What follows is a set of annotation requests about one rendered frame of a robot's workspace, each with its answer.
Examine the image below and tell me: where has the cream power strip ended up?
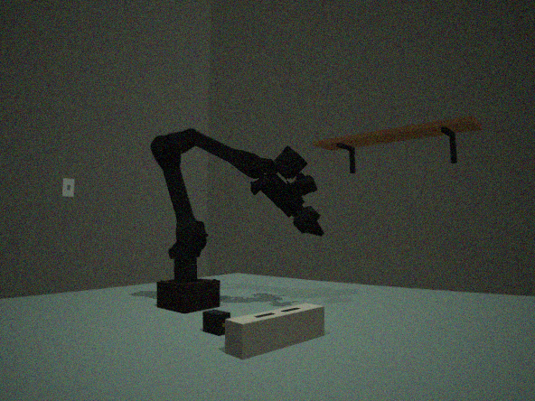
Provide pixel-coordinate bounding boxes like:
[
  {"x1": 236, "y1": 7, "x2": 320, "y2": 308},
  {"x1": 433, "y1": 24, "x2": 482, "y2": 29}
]
[{"x1": 225, "y1": 303, "x2": 324, "y2": 359}]

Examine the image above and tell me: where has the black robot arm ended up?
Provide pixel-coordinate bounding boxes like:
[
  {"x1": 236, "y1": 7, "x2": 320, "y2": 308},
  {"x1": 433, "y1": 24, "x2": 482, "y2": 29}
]
[{"x1": 151, "y1": 129, "x2": 317, "y2": 283}]

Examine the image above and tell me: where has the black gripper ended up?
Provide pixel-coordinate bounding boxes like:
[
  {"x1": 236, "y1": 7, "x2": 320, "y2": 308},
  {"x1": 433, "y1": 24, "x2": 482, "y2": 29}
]
[{"x1": 273, "y1": 185, "x2": 324, "y2": 237}]

